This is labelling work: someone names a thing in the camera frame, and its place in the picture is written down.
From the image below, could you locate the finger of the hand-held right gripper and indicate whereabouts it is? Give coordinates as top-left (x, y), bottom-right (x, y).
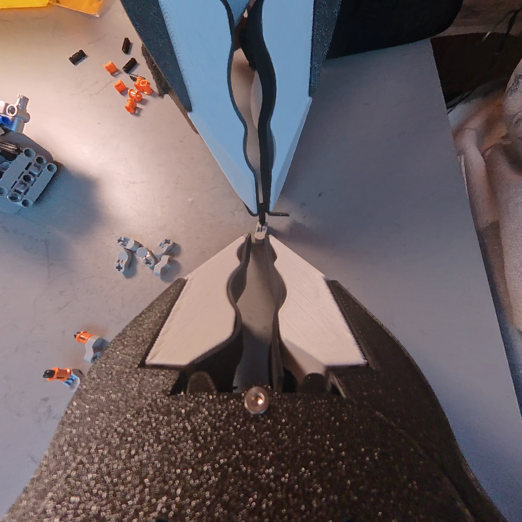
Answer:
top-left (245, 0), bottom-right (315, 217)
top-left (157, 0), bottom-right (262, 215)

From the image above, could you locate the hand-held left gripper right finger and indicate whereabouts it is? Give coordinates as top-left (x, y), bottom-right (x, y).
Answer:
top-left (261, 234), bottom-right (366, 384)

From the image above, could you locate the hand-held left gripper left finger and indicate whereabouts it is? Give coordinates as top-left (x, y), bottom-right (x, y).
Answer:
top-left (145, 234), bottom-right (251, 369)

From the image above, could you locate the pile of grey connectors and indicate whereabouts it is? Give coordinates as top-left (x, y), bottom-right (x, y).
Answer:
top-left (113, 237), bottom-right (180, 280)

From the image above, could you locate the grey desk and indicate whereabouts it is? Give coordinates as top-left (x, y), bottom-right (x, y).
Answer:
top-left (0, 0), bottom-right (522, 518)

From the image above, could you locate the cluster of orange bushes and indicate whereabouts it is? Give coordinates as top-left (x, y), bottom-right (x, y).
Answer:
top-left (103, 60), bottom-right (155, 114)

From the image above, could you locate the clear plastic bag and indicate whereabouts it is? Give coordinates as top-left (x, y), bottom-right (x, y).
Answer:
top-left (47, 0), bottom-right (102, 18)

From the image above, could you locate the dark cloth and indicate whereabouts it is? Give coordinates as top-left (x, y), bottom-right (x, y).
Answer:
top-left (326, 0), bottom-right (463, 60)

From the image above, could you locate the assembled grey orange connector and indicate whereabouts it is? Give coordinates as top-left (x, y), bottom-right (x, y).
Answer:
top-left (74, 330), bottom-right (108, 363)

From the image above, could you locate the brick engine model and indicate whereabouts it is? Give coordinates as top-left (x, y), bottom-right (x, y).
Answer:
top-left (0, 95), bottom-right (58, 215)

